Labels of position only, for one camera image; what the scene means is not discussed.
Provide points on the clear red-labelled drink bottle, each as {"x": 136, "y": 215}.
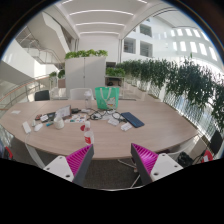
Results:
{"x": 88, "y": 135}

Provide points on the long green plant hedge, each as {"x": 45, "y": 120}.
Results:
{"x": 180, "y": 81}

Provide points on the white chair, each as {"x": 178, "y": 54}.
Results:
{"x": 80, "y": 93}

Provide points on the clear plastic water bottle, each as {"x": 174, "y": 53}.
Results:
{"x": 87, "y": 99}

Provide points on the white power strip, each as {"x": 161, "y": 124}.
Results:
{"x": 26, "y": 127}

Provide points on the planter shelf with green plants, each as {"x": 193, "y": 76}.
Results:
{"x": 115, "y": 75}

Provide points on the white computer mouse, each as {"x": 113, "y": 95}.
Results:
{"x": 38, "y": 127}

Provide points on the green tote bag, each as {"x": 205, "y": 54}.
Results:
{"x": 106, "y": 97}

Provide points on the white staircase with railing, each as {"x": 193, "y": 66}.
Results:
{"x": 36, "y": 50}

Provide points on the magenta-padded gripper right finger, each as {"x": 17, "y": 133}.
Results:
{"x": 156, "y": 166}

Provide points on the black office chair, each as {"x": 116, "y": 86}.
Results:
{"x": 42, "y": 95}

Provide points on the black chair with red item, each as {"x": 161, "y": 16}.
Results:
{"x": 215, "y": 146}

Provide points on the flat round red coaster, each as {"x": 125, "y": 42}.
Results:
{"x": 82, "y": 128}

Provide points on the white cabinet with plants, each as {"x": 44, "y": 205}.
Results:
{"x": 85, "y": 71}

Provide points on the white cup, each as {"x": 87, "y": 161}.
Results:
{"x": 58, "y": 123}

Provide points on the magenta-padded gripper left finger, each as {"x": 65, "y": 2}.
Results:
{"x": 63, "y": 166}

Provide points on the white paper packet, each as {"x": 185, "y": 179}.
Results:
{"x": 126, "y": 126}
{"x": 113, "y": 121}

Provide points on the black bag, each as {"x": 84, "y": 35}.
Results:
{"x": 184, "y": 159}

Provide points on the dark blue flat notebook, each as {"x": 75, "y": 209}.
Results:
{"x": 132, "y": 119}

